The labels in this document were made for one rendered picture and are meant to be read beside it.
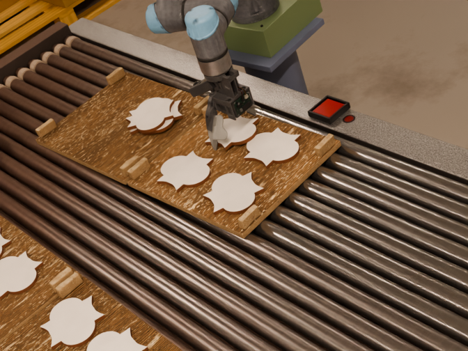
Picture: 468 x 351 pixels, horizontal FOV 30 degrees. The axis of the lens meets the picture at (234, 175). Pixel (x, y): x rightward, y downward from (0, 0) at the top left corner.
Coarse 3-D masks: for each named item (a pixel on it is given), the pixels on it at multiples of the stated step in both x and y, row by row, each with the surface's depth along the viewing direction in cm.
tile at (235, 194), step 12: (216, 180) 205; (228, 180) 203; (240, 180) 202; (252, 180) 201; (216, 192) 201; (228, 192) 200; (240, 192) 199; (252, 192) 198; (216, 204) 198; (228, 204) 197; (240, 204) 195; (252, 204) 195
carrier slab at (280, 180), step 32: (192, 128) 227; (256, 128) 218; (288, 128) 214; (160, 160) 220; (224, 160) 212; (320, 160) 202; (160, 192) 209; (192, 192) 206; (288, 192) 197; (224, 224) 193; (256, 224) 192
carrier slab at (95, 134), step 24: (96, 96) 254; (120, 96) 250; (144, 96) 246; (168, 96) 242; (72, 120) 247; (96, 120) 243; (120, 120) 240; (192, 120) 229; (48, 144) 241; (72, 144) 237; (96, 144) 234; (120, 144) 230; (144, 144) 227; (168, 144) 225; (96, 168) 225
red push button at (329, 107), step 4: (328, 100) 220; (332, 100) 219; (320, 104) 220; (324, 104) 219; (328, 104) 219; (332, 104) 218; (336, 104) 218; (340, 104) 217; (316, 108) 219; (320, 108) 218; (324, 108) 218; (328, 108) 217; (332, 108) 217; (336, 108) 216; (316, 112) 218; (320, 112) 217; (324, 112) 217; (328, 112) 216; (332, 112) 216; (328, 116) 215
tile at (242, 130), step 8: (224, 120) 223; (232, 120) 221; (240, 120) 220; (248, 120) 219; (256, 120) 218; (224, 128) 220; (232, 128) 218; (240, 128) 217; (248, 128) 216; (232, 136) 215; (240, 136) 214; (248, 136) 213; (208, 144) 218; (224, 144) 214; (232, 144) 214; (240, 144) 213
